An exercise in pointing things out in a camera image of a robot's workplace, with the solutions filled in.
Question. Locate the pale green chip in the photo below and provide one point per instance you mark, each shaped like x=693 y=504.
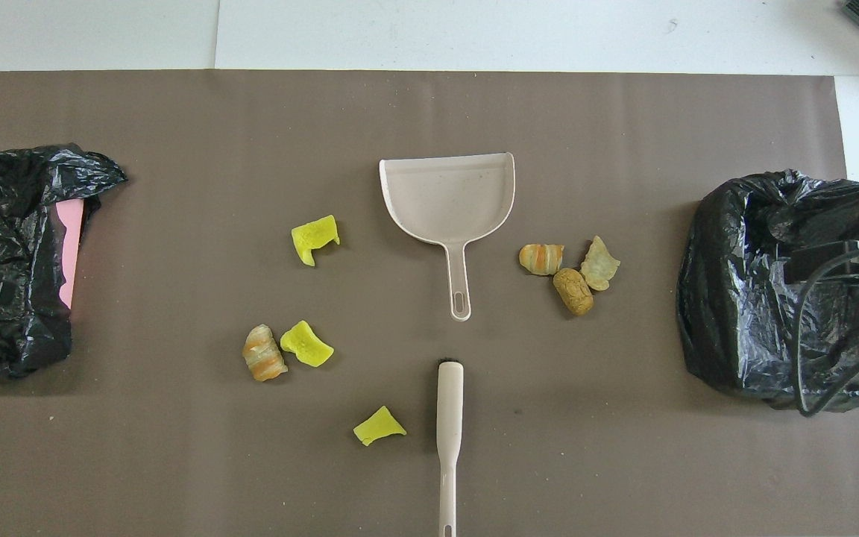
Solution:
x=599 y=265

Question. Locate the brown speckled bread piece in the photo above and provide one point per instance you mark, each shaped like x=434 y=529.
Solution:
x=573 y=291

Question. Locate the orange striped croissant piece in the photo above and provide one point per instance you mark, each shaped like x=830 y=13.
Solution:
x=541 y=259

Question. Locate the striped pale bread roll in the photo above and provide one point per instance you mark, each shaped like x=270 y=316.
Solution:
x=264 y=353

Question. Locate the yellow sponge piece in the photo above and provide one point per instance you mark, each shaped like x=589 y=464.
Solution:
x=306 y=344
x=379 y=427

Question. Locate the yellow sponge with green pad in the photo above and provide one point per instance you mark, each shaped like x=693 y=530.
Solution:
x=315 y=239

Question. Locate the beige plastic dustpan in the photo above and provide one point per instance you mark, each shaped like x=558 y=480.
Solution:
x=448 y=198

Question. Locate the beige hand brush black bristles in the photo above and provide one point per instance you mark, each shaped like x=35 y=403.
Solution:
x=450 y=403

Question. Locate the black plastic trash bag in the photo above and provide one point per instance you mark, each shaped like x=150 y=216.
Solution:
x=4 y=216

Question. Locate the pink plastic bin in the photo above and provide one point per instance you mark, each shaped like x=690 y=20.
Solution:
x=69 y=246

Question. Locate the black bag lined trash bin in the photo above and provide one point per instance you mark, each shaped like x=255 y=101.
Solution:
x=735 y=313

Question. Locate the brown paper table mat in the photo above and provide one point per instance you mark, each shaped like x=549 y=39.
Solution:
x=400 y=112

